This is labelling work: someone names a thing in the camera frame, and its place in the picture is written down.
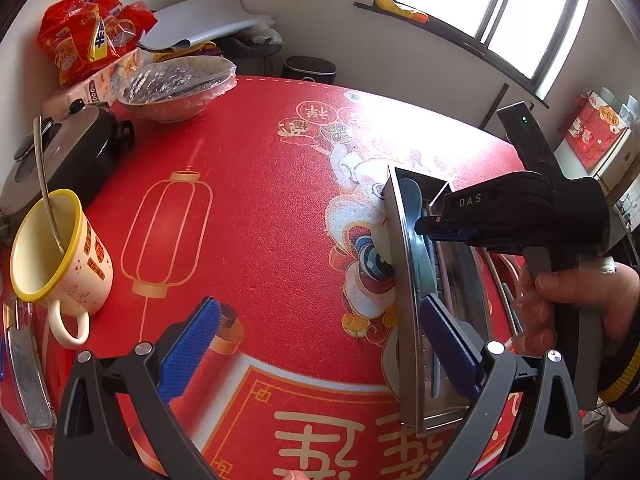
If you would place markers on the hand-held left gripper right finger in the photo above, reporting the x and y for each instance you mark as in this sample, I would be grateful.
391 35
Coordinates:
447 350

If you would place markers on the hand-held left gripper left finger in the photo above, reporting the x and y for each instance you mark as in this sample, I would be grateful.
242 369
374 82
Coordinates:
190 350

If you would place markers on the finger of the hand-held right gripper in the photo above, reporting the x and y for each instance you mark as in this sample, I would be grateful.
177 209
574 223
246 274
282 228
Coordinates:
440 226

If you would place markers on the teal spoon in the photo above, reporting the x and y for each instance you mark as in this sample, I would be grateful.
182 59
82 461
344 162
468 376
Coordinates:
411 197

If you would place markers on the steel utensil holder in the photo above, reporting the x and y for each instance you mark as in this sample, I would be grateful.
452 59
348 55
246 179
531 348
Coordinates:
405 310

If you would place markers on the person's right forearm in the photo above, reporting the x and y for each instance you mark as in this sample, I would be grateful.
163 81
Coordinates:
622 375

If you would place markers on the person's right hand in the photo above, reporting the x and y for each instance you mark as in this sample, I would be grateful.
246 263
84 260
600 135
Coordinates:
535 320

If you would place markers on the person's left hand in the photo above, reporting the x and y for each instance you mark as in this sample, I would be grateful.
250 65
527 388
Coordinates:
295 476

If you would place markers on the white refrigerator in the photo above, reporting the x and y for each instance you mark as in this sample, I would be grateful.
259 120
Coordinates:
622 165

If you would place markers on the red gift bag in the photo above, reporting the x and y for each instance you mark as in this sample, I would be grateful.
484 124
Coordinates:
592 130

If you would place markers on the clear plastic box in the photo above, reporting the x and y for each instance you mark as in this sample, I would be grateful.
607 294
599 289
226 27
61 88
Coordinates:
609 100

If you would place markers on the stack of clear containers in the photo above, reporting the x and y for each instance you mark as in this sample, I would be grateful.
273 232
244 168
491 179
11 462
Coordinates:
631 107

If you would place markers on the red printed tablecloth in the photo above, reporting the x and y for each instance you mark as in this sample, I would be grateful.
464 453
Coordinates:
250 210

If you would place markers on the yellow-rimmed enamel mug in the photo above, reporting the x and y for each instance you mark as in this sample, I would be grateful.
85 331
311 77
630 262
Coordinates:
60 260

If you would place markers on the flat steel tool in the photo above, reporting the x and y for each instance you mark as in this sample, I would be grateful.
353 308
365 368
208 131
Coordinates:
27 365

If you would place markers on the dark window sill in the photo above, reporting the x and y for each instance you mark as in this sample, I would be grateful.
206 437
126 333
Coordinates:
450 30

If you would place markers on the black trash can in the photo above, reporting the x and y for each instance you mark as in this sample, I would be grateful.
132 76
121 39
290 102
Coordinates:
310 69

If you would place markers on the dark-framed window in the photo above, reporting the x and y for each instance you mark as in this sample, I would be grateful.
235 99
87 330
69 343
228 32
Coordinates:
480 10

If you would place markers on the steel spoon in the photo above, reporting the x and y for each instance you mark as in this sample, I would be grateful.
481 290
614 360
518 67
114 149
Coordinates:
45 185

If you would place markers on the yellow orange bag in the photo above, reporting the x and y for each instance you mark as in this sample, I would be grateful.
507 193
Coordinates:
400 9

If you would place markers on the black electric pot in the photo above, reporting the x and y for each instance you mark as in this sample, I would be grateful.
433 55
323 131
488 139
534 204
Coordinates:
75 155

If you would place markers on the dark grey bin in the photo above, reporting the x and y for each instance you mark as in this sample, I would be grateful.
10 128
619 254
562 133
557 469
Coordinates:
250 45

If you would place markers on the bowl covered with plastic wrap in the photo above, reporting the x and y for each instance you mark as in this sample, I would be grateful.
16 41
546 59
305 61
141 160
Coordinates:
175 85

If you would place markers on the white printed box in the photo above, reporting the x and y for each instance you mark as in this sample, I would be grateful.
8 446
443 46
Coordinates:
95 89

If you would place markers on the white board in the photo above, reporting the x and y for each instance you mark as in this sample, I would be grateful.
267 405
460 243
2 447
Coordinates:
210 15

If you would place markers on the red snack bag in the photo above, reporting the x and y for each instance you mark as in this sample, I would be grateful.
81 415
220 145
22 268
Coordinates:
90 30

